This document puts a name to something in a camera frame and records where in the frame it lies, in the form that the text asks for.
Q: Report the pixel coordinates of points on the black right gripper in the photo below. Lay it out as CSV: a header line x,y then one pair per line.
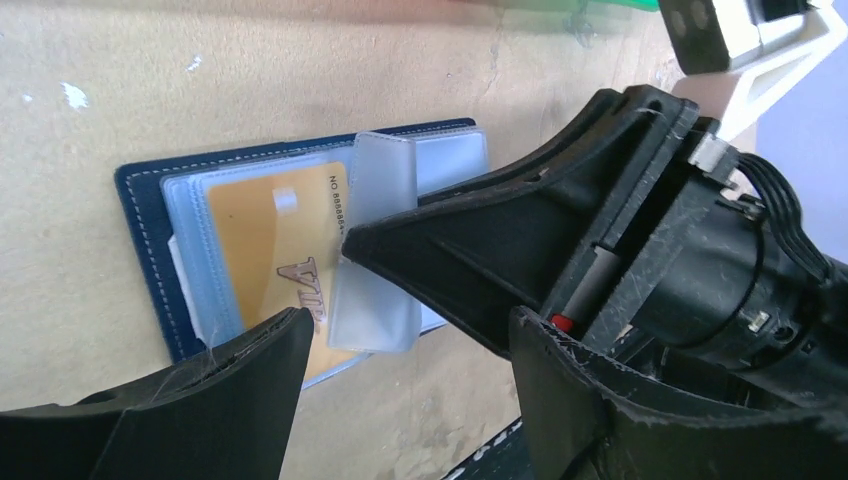
x,y
700,248

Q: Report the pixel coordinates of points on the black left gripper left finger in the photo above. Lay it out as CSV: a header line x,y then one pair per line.
x,y
226,413

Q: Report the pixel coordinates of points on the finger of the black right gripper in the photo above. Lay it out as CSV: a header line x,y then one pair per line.
x,y
526,234

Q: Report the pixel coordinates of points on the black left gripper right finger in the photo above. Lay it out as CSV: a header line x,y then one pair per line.
x,y
587,416

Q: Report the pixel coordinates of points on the blue leather card holder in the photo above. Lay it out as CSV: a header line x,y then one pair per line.
x,y
169,219

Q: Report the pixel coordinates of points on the green plastic bin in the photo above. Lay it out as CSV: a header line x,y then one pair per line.
x,y
578,6

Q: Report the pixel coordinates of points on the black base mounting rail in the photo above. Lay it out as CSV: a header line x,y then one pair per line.
x,y
503,457

